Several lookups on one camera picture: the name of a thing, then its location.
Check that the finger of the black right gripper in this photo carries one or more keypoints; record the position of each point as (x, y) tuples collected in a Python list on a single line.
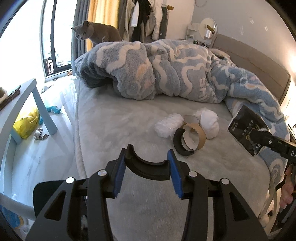
[(266, 139)]

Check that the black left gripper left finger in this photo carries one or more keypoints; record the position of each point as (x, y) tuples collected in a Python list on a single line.
[(73, 209)]

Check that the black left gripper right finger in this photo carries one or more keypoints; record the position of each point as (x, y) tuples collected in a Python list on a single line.
[(233, 217)]

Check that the black snack bag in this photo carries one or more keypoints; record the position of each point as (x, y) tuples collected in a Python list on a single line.
[(243, 124)]

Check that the white cloth ball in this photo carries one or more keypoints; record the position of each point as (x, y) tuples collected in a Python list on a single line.
[(208, 120)]

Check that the brown cardboard tape roll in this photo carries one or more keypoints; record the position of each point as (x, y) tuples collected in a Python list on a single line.
[(194, 136)]

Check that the white bubble wrap piece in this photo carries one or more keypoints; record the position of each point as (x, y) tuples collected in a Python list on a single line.
[(168, 126)]

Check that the person's right hand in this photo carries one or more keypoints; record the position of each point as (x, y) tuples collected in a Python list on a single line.
[(287, 189)]

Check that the grey upholstered headboard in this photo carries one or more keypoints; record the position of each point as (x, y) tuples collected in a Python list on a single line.
[(272, 75)]

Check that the grey bed sheet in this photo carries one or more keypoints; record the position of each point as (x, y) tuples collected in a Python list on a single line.
[(106, 123)]

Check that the yellow plastic bag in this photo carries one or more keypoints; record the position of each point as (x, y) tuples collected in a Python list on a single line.
[(26, 122)]

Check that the teal toy on floor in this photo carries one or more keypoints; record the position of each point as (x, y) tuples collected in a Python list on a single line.
[(50, 109)]

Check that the white dressing table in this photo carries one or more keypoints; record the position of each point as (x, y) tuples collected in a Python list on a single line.
[(194, 36)]

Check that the round vanity mirror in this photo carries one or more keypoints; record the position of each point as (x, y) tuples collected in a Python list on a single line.
[(207, 28)]

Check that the blue white fleece blanket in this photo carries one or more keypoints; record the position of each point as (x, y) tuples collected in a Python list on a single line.
[(124, 88)]

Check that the grey curtain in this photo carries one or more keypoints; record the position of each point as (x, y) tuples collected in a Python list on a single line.
[(78, 42)]

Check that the hanging clothes rack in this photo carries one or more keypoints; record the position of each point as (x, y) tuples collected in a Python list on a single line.
[(144, 21)]

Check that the black framed window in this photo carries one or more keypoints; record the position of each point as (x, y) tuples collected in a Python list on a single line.
[(55, 36)]

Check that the grey cat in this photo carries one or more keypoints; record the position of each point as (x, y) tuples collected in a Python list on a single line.
[(96, 33)]

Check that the yellow curtain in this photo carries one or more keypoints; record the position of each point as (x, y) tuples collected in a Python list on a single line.
[(102, 12)]

